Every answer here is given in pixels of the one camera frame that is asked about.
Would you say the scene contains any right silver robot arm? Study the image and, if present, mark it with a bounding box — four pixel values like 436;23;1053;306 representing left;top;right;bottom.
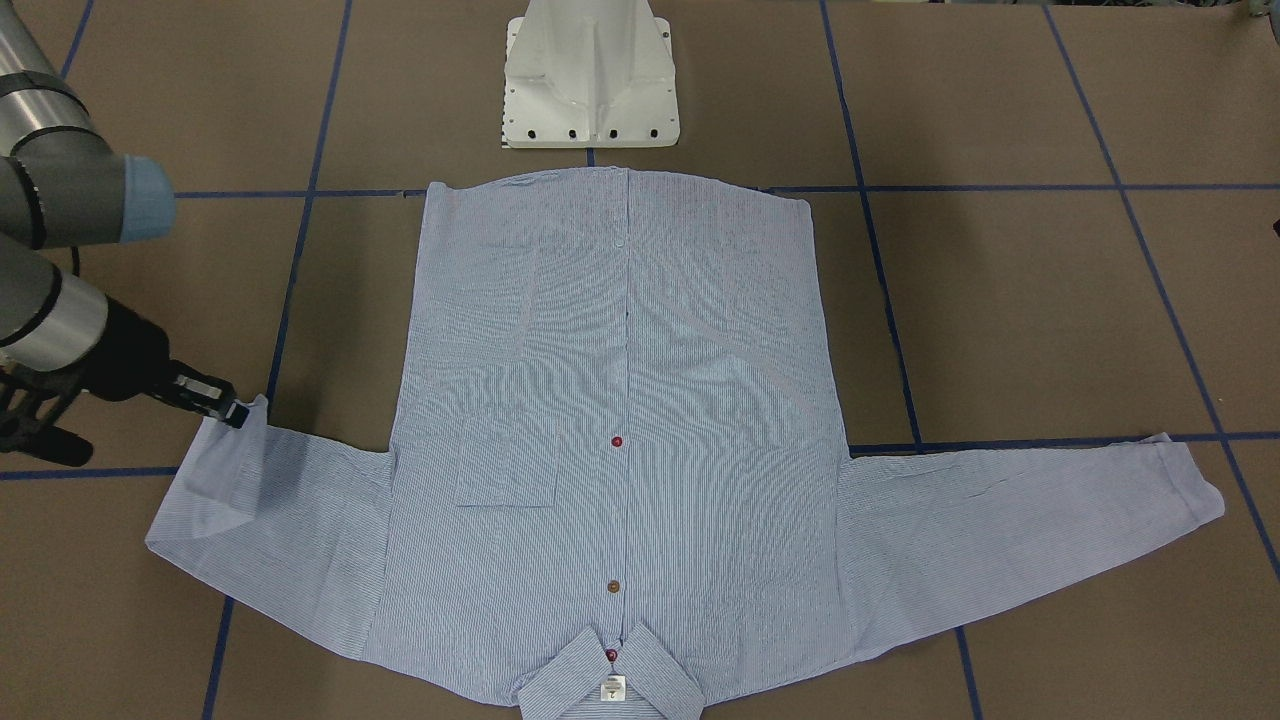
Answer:
3;1;248;427

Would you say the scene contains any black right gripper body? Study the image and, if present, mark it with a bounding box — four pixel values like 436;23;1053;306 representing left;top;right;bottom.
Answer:
84;299;236;419

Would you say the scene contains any white camera stand pedestal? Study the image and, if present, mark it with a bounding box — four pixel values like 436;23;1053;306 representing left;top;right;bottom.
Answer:
500;1;681;149

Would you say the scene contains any light blue striped shirt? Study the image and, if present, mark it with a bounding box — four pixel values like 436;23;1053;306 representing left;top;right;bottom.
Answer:
145;167;1224;719

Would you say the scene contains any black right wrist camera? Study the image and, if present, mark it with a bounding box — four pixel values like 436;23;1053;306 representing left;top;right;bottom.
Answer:
1;361;93;468

